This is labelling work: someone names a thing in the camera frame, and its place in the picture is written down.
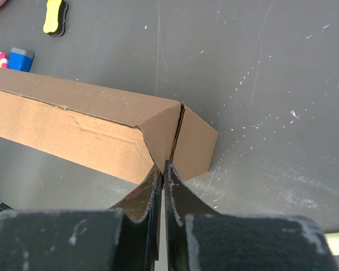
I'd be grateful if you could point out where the blue eraser block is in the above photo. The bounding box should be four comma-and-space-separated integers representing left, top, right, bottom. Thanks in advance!
8, 47, 34, 72

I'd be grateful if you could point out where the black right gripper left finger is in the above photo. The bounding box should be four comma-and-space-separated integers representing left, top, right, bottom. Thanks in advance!
0, 167, 163, 270

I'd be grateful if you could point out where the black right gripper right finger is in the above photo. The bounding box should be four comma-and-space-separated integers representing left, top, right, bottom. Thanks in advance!
163, 161, 338, 270

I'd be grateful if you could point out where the yellow bone-shaped eraser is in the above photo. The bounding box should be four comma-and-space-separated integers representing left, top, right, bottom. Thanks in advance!
43, 0, 68, 37

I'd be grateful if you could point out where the pink flower toy left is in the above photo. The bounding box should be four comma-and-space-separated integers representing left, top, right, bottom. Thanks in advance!
0, 52, 8, 68

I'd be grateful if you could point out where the brown cardboard box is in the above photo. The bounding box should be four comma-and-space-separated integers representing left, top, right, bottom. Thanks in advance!
0, 68, 218, 184

